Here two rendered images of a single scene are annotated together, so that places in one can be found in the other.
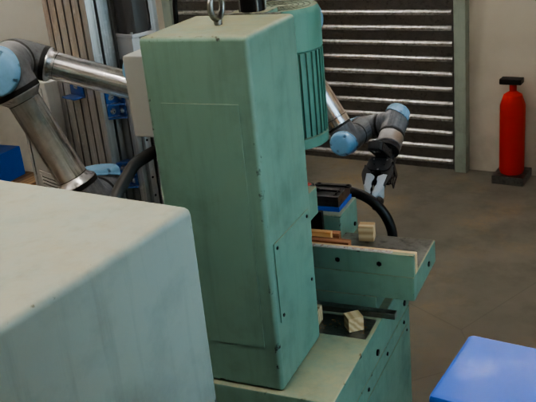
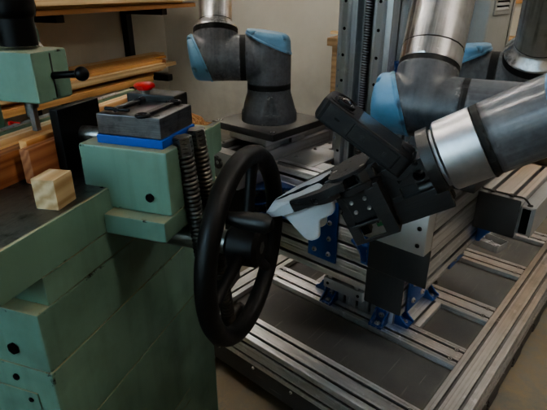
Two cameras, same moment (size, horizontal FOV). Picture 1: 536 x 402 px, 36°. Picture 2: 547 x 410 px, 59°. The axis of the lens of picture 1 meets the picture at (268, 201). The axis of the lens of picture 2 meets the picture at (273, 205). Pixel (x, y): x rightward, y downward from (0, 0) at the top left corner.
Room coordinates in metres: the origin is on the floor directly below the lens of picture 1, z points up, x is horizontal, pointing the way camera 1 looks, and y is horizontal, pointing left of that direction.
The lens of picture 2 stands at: (2.07, -0.82, 1.15)
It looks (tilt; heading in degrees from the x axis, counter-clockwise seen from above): 25 degrees down; 83
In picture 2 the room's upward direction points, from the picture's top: straight up
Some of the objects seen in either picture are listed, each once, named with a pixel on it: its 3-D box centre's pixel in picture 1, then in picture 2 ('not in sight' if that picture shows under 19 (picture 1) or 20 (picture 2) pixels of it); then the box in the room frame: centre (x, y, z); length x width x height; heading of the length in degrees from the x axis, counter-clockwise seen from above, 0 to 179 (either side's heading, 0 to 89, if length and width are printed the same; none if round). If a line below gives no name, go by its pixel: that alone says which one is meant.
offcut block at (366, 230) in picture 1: (366, 231); (54, 189); (1.87, -0.24, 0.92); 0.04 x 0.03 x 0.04; 71
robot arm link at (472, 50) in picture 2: not in sight; (458, 77); (2.56, 0.10, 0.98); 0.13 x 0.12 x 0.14; 147
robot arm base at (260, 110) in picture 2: not in sight; (269, 100); (2.22, 0.47, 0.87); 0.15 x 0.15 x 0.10
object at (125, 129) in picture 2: (320, 194); (150, 113); (1.98, -0.14, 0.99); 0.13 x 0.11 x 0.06; 64
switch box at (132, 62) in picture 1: (154, 90); not in sight; (1.57, 0.20, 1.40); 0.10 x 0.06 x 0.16; 154
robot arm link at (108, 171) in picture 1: (101, 187); (265, 56); (2.21, 0.47, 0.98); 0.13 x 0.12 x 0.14; 175
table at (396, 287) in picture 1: (313, 249); (107, 185); (1.90, -0.11, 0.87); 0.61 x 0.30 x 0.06; 64
